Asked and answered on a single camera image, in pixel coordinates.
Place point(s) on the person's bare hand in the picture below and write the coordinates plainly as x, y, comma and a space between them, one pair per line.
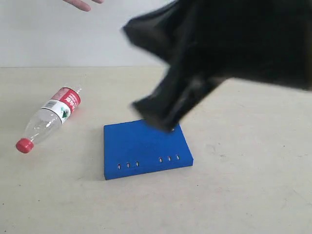
83, 4

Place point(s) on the clear bottle red cap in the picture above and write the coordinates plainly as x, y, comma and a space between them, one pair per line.
50, 117

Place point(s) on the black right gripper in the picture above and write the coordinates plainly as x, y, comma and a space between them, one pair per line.
207, 41

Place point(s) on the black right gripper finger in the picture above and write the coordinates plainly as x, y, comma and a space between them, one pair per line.
175, 117
158, 104

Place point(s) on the blue ring binder notebook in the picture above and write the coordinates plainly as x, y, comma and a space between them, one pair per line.
135, 148

